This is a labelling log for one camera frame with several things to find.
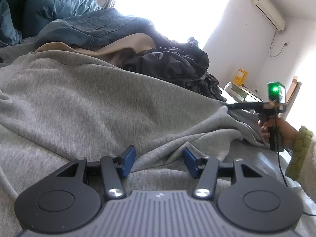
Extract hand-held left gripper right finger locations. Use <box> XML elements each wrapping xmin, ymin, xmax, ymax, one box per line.
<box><xmin>183</xmin><ymin>148</ymin><xmax>266</xmax><ymax>201</ymax></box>

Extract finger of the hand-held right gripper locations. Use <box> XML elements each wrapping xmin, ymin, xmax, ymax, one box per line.
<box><xmin>225</xmin><ymin>102</ymin><xmax>259</xmax><ymax>111</ymax></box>

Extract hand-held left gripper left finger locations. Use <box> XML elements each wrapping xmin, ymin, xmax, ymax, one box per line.
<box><xmin>55</xmin><ymin>146</ymin><xmax>136</xmax><ymax>201</ymax></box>

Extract grey hoodie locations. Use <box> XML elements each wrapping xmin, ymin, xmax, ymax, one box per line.
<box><xmin>0</xmin><ymin>51</ymin><xmax>267</xmax><ymax>237</ymax></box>

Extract person's right hand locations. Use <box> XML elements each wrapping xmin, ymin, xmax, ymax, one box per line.
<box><xmin>258</xmin><ymin>117</ymin><xmax>300</xmax><ymax>151</ymax></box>

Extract light desk with drawers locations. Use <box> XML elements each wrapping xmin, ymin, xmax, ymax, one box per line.
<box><xmin>224</xmin><ymin>81</ymin><xmax>270</xmax><ymax>114</ymax></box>

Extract tall cardboard box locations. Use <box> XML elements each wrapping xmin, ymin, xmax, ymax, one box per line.
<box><xmin>286</xmin><ymin>75</ymin><xmax>303</xmax><ymax>119</ymax></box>

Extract yellow box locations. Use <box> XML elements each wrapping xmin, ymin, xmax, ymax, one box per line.
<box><xmin>233</xmin><ymin>67</ymin><xmax>248</xmax><ymax>85</ymax></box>

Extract dark plaid shirt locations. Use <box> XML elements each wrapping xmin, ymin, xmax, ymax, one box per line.
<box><xmin>185</xmin><ymin>72</ymin><xmax>227</xmax><ymax>102</ymax></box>

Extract white air conditioner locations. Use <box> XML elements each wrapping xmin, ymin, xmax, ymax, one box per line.
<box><xmin>251</xmin><ymin>0</ymin><xmax>287</xmax><ymax>32</ymax></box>

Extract black garment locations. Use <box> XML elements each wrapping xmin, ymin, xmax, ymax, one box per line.
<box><xmin>122</xmin><ymin>37</ymin><xmax>211</xmax><ymax>85</ymax></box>

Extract beige zip jacket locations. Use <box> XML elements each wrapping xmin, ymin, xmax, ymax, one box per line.
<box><xmin>34</xmin><ymin>33</ymin><xmax>159</xmax><ymax>68</ymax></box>

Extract bright window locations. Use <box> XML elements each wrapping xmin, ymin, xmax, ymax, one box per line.
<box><xmin>81</xmin><ymin>0</ymin><xmax>238</xmax><ymax>50</ymax></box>

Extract blue denim jeans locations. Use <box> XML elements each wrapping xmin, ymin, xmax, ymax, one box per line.
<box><xmin>34</xmin><ymin>7</ymin><xmax>159</xmax><ymax>51</ymax></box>

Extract air conditioner power cord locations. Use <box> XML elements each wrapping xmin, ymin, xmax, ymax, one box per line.
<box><xmin>269</xmin><ymin>29</ymin><xmax>290</xmax><ymax>58</ymax></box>

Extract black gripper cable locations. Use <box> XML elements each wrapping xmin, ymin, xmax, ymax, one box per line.
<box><xmin>276</xmin><ymin>149</ymin><xmax>316</xmax><ymax>217</ymax></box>

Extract white cord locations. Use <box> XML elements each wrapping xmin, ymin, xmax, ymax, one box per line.
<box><xmin>0</xmin><ymin>162</ymin><xmax>18</xmax><ymax>201</ymax></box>

